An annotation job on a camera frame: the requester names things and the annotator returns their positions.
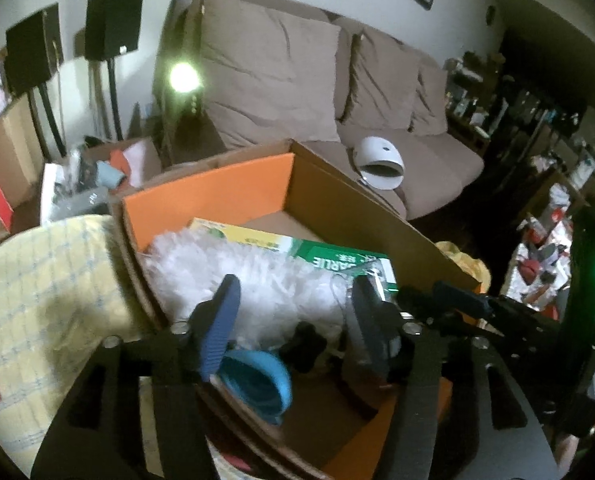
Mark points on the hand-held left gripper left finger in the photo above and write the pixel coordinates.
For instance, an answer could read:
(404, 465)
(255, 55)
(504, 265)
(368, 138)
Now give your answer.
(222, 320)

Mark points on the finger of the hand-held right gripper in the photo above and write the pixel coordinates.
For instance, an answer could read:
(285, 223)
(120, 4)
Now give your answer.
(460, 296)
(417, 305)

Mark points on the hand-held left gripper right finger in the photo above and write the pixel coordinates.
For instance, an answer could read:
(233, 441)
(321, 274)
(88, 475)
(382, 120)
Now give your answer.
(372, 320)

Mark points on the white feather duster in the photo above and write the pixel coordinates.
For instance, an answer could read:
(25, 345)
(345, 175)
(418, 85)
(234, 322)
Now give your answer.
(257, 275)

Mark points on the blue collapsible funnel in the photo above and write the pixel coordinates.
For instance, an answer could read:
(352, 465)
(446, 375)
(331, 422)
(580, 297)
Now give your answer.
(257, 380)

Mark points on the green toothpaste box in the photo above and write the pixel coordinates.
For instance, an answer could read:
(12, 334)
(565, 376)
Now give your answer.
(322, 255)

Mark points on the orange-lined cardboard box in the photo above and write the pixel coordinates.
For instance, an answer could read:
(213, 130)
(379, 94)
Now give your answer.
(352, 200)

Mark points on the yellow plastic bag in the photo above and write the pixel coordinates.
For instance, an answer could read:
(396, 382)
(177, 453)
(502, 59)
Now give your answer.
(465, 265)

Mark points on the brown sofa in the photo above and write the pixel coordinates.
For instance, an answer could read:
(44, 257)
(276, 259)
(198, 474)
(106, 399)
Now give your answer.
(442, 170)

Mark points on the white nail lamp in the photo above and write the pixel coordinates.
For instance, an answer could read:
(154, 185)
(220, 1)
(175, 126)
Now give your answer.
(377, 152)

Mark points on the yellow checked tablecloth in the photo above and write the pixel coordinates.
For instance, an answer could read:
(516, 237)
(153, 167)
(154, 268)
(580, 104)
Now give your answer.
(52, 300)

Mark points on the open box of clutter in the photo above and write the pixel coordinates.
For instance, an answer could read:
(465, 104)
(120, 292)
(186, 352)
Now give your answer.
(102, 170)

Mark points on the small brown cushion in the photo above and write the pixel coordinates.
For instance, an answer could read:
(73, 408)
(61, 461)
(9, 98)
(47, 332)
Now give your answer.
(430, 105)

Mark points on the dark cluttered shelf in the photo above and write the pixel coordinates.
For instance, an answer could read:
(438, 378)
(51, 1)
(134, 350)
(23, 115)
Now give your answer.
(527, 105)

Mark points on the medium brown cushion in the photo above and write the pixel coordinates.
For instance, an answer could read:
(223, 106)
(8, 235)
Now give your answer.
(382, 85)

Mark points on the black speaker stand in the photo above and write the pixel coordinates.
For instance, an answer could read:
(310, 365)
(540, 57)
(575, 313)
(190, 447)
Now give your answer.
(114, 100)
(47, 120)

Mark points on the large brown cushion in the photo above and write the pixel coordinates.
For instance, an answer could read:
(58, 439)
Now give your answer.
(267, 70)

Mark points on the plain brown cardboard box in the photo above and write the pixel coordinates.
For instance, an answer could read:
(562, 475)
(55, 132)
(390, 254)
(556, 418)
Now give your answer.
(12, 150)

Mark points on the black speaker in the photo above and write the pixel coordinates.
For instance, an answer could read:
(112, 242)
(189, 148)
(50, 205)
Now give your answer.
(113, 22)
(32, 50)

